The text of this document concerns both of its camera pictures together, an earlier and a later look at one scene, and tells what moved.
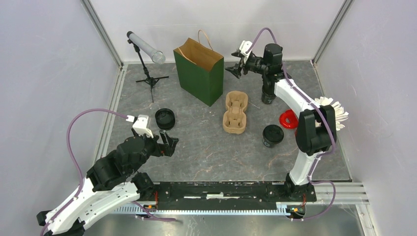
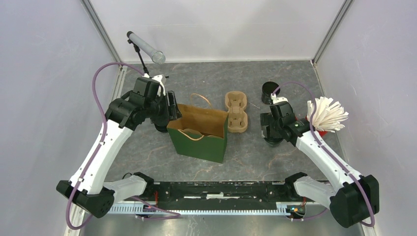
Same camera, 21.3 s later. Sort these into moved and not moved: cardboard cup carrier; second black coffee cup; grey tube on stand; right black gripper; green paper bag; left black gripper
Moved: left black gripper; right black gripper; green paper bag
Not moved: grey tube on stand; second black coffee cup; cardboard cup carrier
